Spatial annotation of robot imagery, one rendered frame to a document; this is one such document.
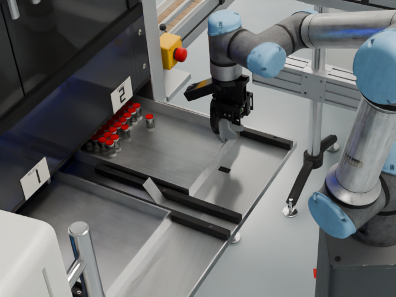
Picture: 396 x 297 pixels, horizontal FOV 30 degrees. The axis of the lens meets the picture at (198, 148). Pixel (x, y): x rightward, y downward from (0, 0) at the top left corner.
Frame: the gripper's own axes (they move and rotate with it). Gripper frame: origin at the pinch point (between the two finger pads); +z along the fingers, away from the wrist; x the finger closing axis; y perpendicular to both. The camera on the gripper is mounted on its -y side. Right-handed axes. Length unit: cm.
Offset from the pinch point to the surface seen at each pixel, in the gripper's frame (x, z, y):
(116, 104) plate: -9.5, -9.3, -24.0
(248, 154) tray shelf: 0.7, 3.6, 7.1
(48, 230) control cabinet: -87, -63, 29
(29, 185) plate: -43, -10, -24
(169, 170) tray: -13.1, 3.3, -7.9
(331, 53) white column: 144, 67, -24
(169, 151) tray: -6.9, 3.3, -11.6
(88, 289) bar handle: -82, -47, 27
